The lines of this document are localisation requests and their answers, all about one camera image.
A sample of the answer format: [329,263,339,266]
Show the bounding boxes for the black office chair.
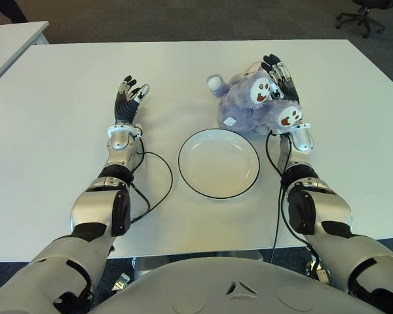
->
[335,0,393,39]

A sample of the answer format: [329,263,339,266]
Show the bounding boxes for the silver metal bracket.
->
[111,273,130,291]
[306,256,330,282]

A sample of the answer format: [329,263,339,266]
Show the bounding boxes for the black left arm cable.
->
[107,126,174,254]

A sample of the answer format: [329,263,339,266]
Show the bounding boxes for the white plate black rim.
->
[178,129,261,200]

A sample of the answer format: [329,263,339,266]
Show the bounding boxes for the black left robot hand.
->
[113,75,151,125]

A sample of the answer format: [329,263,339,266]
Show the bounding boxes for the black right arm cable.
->
[265,130,315,264]

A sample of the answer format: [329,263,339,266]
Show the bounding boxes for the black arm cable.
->
[107,126,174,254]
[265,130,315,264]

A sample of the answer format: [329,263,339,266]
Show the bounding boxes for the purple plush bunny doll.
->
[206,61,304,135]

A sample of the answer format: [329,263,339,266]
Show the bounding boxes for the person in dark trousers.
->
[0,0,28,24]

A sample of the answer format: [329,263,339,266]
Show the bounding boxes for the grey robot torso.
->
[90,256,386,314]

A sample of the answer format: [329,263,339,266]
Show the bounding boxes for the white neighbouring desk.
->
[0,21,50,92]

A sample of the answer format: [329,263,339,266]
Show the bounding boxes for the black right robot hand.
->
[261,54,302,109]

